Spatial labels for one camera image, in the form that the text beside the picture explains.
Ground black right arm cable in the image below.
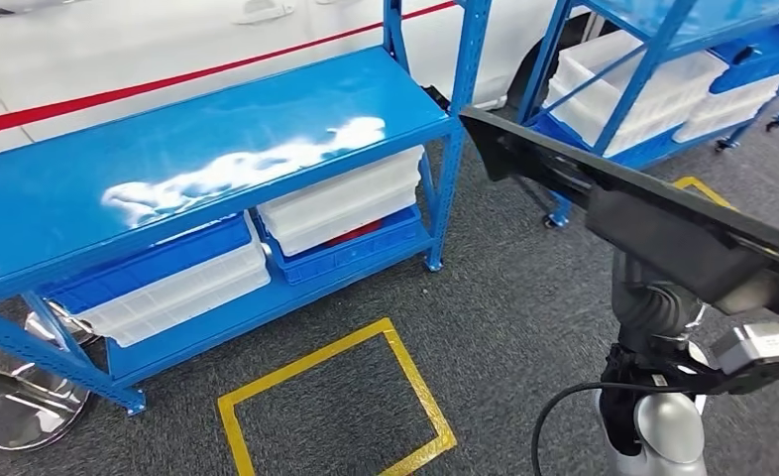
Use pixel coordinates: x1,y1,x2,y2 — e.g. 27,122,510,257
530,379,713,476

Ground blue metal shelf rack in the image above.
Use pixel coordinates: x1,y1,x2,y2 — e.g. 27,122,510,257
0,0,496,417

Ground blue rack on casters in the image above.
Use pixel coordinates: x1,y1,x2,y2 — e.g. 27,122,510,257
517,0,779,230

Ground white car door handle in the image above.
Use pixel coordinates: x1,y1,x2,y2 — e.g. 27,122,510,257
231,0,297,26

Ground white car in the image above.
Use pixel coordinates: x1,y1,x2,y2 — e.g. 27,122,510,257
0,0,605,163

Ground red barrier belt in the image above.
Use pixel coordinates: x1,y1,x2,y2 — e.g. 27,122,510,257
0,0,458,141

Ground white plastic bin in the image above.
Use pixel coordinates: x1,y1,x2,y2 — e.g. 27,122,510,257
545,29,730,159
55,216,273,348
257,145,425,258
671,65,779,145

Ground blue plastic bin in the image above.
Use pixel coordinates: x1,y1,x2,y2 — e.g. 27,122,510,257
38,213,253,316

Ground blue plastic crate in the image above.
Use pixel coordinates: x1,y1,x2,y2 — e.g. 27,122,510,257
251,203,423,287
532,111,680,171
709,23,779,95

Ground black plastic panel part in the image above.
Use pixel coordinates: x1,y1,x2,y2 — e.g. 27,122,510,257
460,106,779,330

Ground red item in crate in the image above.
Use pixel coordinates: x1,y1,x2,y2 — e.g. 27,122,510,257
326,219,385,248

